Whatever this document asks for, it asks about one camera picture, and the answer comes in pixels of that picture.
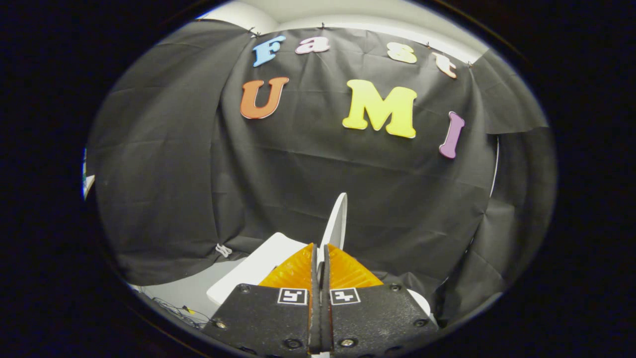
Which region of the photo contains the thin black cable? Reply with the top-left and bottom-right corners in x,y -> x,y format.
149,297 -> 213,329

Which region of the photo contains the white toilet lid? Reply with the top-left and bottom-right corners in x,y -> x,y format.
318,193 -> 348,252

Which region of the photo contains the white toilet with tank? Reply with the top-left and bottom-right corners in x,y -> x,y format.
206,232 -> 432,319

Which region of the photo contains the black backdrop cloth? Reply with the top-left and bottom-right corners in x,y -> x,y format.
87,20 -> 557,324

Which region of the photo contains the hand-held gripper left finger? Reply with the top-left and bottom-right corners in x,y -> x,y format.
201,243 -> 322,356

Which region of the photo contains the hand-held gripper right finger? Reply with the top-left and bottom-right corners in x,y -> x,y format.
322,243 -> 440,356

